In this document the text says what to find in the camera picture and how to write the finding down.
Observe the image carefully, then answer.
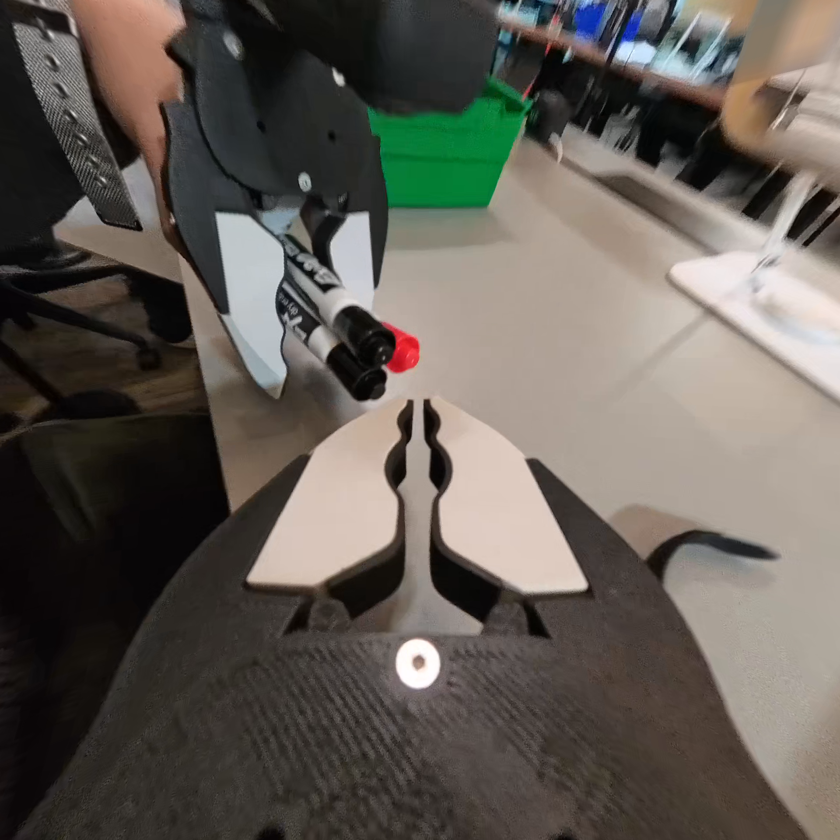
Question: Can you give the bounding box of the green plastic bin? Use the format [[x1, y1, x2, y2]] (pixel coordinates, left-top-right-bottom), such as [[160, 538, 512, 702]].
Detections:
[[367, 75, 534, 210]]

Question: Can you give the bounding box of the red dry-erase marker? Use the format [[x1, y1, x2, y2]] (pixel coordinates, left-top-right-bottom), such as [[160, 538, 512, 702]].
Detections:
[[382, 322, 421, 374]]

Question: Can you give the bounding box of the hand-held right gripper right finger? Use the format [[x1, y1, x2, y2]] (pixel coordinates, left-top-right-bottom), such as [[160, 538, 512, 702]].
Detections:
[[423, 395, 589, 621]]

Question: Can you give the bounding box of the white document stand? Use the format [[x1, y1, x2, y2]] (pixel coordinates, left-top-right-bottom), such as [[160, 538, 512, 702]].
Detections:
[[668, 171, 840, 404]]

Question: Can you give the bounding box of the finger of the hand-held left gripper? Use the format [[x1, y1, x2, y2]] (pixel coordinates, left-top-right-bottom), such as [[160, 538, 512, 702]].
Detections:
[[302, 206, 379, 311], [213, 210, 291, 400]]

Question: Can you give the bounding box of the black desk cable cover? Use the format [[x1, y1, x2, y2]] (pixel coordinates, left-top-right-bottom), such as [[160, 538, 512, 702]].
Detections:
[[587, 171, 719, 253]]

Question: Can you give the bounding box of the black dry-erase marker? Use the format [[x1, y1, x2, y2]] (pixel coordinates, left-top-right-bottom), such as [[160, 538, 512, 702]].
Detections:
[[274, 279, 389, 403], [279, 233, 396, 365]]

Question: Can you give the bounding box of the person's left hand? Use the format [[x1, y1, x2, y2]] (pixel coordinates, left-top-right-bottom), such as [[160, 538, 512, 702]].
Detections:
[[69, 0, 186, 201]]

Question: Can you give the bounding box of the black power adapter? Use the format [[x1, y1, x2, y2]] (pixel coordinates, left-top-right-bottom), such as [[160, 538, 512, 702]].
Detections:
[[532, 88, 573, 142]]

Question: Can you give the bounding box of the black hook-and-loop strap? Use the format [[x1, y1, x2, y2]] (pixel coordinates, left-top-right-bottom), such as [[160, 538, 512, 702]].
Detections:
[[645, 528, 782, 580]]

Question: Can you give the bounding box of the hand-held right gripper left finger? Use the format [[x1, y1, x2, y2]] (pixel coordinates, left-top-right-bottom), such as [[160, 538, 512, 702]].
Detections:
[[246, 398, 416, 618]]

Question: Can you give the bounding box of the black office chair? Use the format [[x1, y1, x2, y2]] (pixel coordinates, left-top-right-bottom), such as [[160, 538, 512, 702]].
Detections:
[[0, 243, 198, 421]]

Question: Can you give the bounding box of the grey perforated wrist strap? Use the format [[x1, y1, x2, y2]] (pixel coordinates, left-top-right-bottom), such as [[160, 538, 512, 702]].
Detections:
[[12, 0, 143, 232]]

